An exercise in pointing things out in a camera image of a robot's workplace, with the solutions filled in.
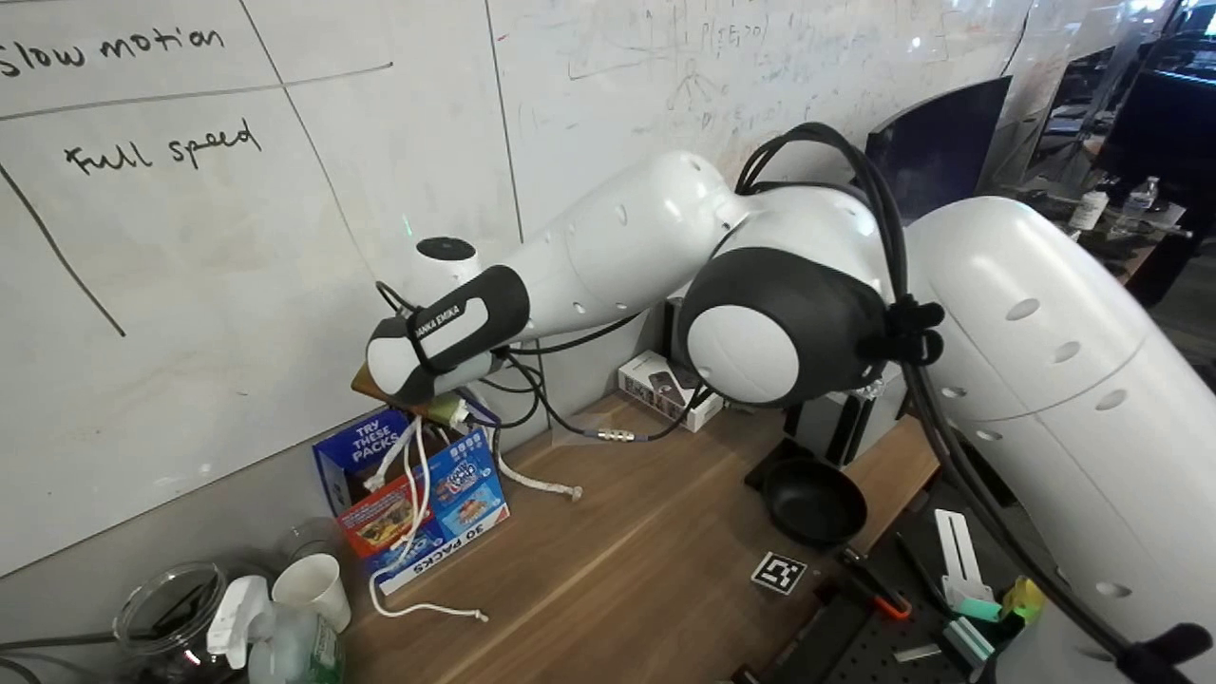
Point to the teal plastic part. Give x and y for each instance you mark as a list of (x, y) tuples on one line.
[(975, 632)]

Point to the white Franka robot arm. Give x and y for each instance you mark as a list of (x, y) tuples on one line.
[(1040, 383)]

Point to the whiteboard with writing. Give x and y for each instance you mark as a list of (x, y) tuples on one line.
[(190, 317)]

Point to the blue printed carton box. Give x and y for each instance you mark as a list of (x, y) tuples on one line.
[(443, 506)]

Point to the white plastic tool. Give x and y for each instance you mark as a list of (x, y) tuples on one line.
[(960, 558)]

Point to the black bowl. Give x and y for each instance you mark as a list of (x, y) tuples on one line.
[(809, 498)]

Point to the green liquid spray bottle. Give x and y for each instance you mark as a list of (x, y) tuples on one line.
[(270, 648)]

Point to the yellow green plastic part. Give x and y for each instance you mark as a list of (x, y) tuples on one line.
[(1027, 596)]

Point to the dark blue chair back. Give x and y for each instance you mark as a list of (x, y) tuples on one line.
[(942, 147)]

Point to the black white fiducial tag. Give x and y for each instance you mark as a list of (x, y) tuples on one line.
[(775, 572)]

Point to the black perforated breadboard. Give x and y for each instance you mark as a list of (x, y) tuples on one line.
[(876, 660)]

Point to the white power strip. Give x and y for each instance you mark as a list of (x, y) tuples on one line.
[(659, 384)]

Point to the clear glass jar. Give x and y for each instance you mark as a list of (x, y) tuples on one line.
[(165, 620)]

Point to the grey battery with round caps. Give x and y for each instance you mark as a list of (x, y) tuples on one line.
[(850, 423)]

